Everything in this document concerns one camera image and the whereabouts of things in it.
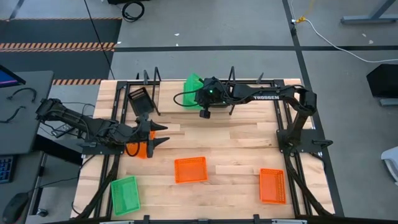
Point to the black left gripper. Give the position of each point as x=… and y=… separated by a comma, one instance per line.
x=144, y=133

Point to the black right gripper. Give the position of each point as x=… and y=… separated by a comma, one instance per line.
x=216, y=96

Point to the orange plastic basket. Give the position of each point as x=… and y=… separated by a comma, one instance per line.
x=272, y=186
x=190, y=170
x=143, y=151

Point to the black plastic basket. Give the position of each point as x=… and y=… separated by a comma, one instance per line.
x=141, y=104

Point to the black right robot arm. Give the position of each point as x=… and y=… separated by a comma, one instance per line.
x=242, y=91

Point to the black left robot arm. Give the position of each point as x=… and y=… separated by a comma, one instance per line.
x=71, y=119

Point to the black desk foot bar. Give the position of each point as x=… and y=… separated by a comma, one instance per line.
x=59, y=151

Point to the grey side desk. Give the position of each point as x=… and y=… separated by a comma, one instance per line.
x=31, y=130

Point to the black round knob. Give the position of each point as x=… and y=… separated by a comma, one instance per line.
x=42, y=213

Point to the black floor mat striped edge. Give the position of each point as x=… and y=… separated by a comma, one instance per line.
x=62, y=31

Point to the dark grey low desk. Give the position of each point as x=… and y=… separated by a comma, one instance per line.
x=21, y=174

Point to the dark computer keyboard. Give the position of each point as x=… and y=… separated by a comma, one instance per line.
x=5, y=169

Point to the computer monitor with blue screen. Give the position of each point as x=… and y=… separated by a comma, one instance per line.
x=9, y=77

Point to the black computer mouse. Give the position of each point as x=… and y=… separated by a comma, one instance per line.
x=15, y=207

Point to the grey table leg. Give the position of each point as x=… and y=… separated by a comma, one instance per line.
x=357, y=20

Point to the black box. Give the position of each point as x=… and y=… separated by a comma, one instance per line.
x=384, y=81

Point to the white chair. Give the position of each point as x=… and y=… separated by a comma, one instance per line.
x=392, y=161

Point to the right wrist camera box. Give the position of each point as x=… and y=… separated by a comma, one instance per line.
x=205, y=114

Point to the wooden shelf with black frame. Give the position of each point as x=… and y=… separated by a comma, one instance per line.
x=168, y=96

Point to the black aluminium table frame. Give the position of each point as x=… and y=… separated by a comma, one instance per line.
x=122, y=84

